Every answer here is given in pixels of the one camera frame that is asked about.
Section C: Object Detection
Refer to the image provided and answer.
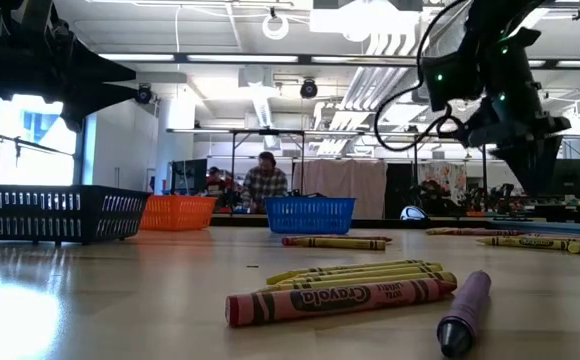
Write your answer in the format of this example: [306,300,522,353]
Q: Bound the orange plastic basket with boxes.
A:
[139,194,218,232]

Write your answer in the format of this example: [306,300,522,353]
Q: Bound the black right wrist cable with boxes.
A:
[372,0,471,153]

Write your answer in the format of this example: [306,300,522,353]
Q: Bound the blue plastic basket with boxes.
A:
[264,196,357,235]

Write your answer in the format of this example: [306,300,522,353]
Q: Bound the white ring lamp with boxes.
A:
[261,13,290,41]

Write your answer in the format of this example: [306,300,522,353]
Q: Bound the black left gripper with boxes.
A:
[0,19,140,133]

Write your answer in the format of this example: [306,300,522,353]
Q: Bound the patterned cloth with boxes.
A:
[417,162,469,201]

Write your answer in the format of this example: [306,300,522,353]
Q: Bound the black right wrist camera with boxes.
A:
[421,52,479,112]

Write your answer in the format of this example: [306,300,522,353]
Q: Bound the purple crayon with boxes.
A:
[436,270,493,359]

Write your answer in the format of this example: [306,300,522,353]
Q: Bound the beige curtain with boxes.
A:
[292,158,389,220]

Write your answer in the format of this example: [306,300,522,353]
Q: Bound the red crayon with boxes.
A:
[224,277,459,329]
[281,234,394,247]

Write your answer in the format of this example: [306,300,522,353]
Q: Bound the white and black ball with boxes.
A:
[399,205,429,222]

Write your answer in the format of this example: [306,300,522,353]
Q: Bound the black computer monitor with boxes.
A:
[170,158,209,196]
[549,158,580,201]

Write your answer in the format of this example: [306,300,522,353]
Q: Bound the black plastic basket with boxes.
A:
[0,183,152,246]

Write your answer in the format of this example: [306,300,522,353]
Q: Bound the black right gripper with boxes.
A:
[457,27,572,197]

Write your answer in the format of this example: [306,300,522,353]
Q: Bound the yellow crayons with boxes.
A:
[475,235,579,252]

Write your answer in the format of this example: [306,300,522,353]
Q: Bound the person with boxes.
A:
[204,166,229,197]
[239,151,290,214]

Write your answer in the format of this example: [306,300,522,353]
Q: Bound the bright window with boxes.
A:
[0,89,87,187]

